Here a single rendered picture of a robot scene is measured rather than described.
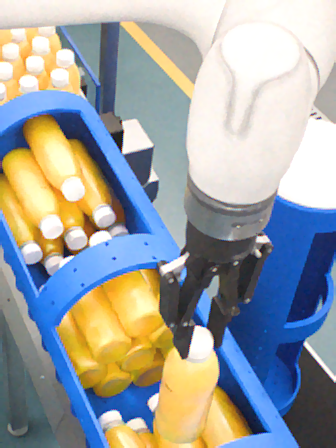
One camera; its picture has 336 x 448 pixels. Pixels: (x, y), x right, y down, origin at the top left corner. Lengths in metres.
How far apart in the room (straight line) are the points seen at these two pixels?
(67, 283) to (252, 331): 0.85
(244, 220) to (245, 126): 0.12
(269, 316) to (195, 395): 1.03
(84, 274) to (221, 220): 0.60
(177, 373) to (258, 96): 0.46
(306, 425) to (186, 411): 1.45
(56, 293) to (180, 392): 0.40
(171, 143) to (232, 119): 2.72
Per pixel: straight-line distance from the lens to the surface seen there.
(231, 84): 0.76
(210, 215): 0.86
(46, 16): 0.91
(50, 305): 1.47
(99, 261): 1.44
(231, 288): 1.01
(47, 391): 1.71
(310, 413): 2.62
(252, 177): 0.81
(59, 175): 1.65
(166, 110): 3.64
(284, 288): 2.06
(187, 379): 1.11
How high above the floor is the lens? 2.32
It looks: 49 degrees down
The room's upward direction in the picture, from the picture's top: 5 degrees clockwise
